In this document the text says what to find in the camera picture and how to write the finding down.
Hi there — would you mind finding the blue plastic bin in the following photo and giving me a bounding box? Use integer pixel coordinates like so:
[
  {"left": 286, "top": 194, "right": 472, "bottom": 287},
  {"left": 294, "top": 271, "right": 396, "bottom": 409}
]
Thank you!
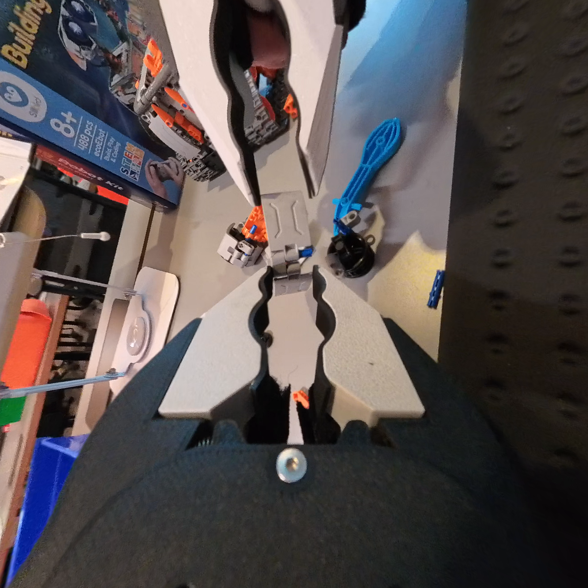
[{"left": 7, "top": 434, "right": 90, "bottom": 579}]

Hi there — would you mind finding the grey orange toy robot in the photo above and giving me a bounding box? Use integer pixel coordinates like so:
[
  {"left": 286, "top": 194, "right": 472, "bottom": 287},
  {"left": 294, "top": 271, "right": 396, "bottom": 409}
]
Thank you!
[{"left": 109, "top": 39, "right": 300, "bottom": 183}]

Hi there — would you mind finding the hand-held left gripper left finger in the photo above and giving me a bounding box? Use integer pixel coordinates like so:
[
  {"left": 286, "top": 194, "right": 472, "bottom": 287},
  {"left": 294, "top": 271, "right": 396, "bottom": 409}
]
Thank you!
[{"left": 158, "top": 268, "right": 292, "bottom": 443}]

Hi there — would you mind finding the person's right hand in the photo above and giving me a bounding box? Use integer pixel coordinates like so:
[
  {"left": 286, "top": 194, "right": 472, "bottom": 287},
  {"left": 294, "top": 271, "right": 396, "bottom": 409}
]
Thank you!
[{"left": 248, "top": 0, "right": 292, "bottom": 70}]

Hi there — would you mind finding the black wheel hub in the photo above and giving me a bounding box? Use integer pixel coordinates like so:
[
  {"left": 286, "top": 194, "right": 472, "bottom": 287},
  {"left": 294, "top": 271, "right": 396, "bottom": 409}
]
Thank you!
[{"left": 325, "top": 231, "right": 376, "bottom": 279}]

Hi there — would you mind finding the white tipped thin cord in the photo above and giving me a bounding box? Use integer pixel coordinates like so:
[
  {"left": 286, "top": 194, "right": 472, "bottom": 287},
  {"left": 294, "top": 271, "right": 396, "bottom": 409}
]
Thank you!
[{"left": 0, "top": 231, "right": 112, "bottom": 249}]

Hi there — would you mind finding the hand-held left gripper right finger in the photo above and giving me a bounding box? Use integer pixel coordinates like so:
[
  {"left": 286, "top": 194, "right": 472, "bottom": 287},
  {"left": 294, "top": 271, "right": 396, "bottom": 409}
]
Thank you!
[{"left": 297, "top": 266, "right": 426, "bottom": 443}]

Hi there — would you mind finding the light blue plastic tool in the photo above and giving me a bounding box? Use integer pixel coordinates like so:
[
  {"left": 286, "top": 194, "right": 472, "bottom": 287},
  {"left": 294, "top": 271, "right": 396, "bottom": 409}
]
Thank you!
[{"left": 332, "top": 117, "right": 402, "bottom": 237}]

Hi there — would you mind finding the grey black wheel Lego assembly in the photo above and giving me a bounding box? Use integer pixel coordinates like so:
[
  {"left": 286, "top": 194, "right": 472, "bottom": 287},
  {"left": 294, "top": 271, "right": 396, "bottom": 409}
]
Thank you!
[{"left": 260, "top": 190, "right": 314, "bottom": 295}]

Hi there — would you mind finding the blue robot kit box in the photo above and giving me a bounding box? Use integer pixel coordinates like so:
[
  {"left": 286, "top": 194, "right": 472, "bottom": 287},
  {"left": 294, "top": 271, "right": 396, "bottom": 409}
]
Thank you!
[{"left": 0, "top": 0, "right": 187, "bottom": 212}]

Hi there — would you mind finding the round wooden board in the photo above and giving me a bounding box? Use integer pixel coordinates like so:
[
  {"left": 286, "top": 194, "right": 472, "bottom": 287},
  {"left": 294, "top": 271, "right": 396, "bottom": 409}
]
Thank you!
[{"left": 0, "top": 184, "right": 47, "bottom": 368}]

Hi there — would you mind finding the small blue beam piece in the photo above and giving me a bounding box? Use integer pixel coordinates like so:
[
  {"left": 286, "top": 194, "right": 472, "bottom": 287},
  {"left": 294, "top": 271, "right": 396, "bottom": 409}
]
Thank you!
[{"left": 427, "top": 269, "right": 446, "bottom": 307}]

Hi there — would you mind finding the grey shell block assembly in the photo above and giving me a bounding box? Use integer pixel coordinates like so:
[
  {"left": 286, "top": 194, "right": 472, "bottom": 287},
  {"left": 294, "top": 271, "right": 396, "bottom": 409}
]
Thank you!
[{"left": 217, "top": 222, "right": 266, "bottom": 268}]

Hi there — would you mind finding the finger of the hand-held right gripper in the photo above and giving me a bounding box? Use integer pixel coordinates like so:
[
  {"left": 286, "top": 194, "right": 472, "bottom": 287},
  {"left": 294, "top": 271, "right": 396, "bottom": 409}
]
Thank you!
[
  {"left": 158, "top": 0, "right": 262, "bottom": 206},
  {"left": 275, "top": 0, "right": 348, "bottom": 197}
]

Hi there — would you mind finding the green object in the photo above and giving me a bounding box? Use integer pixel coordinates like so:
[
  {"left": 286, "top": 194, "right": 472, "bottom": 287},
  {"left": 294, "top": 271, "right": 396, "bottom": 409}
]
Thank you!
[{"left": 0, "top": 397, "right": 27, "bottom": 426}]

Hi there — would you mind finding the white instruction booklet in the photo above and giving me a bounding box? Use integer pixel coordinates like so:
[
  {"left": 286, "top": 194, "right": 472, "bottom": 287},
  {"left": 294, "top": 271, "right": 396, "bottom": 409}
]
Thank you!
[{"left": 0, "top": 138, "right": 33, "bottom": 221}]

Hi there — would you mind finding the black dimpled panel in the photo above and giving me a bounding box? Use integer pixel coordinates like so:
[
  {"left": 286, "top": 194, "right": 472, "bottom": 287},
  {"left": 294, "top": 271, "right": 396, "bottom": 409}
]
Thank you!
[{"left": 437, "top": 0, "right": 588, "bottom": 588}]

